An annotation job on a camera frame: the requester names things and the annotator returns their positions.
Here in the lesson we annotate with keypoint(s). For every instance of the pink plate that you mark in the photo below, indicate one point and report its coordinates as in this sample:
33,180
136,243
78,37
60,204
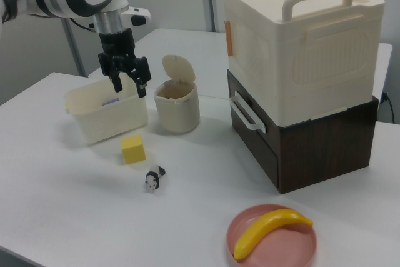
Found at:
281,245

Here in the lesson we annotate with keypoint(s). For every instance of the yellow cube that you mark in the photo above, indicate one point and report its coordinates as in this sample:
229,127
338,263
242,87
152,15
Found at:
133,151

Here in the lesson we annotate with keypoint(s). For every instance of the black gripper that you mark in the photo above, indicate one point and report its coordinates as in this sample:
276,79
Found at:
116,43

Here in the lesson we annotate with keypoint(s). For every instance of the yellow toy banana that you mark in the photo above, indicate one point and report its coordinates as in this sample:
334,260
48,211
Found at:
265,228

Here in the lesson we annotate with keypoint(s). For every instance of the copper box latch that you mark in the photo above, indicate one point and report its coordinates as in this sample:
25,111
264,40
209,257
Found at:
229,38

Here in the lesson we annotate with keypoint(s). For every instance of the grey metal post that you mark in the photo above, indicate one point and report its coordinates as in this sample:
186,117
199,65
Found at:
76,51

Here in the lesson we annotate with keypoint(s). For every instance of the cream plastic storage box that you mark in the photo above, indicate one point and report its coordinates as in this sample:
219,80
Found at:
306,60

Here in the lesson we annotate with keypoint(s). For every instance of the dark brown wooden drawer box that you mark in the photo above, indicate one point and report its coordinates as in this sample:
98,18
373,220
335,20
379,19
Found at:
325,154

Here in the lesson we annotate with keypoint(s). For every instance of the beige trash can lid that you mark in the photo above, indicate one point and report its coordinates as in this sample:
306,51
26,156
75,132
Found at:
179,68

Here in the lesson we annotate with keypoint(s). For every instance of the beige trash can body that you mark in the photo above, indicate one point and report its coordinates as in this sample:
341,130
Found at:
178,112

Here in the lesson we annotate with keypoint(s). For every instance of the cream open plastic bin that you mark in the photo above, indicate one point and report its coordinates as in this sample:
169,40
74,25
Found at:
115,123

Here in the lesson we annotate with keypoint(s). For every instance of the panda figurine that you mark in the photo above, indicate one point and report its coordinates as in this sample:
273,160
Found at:
153,179

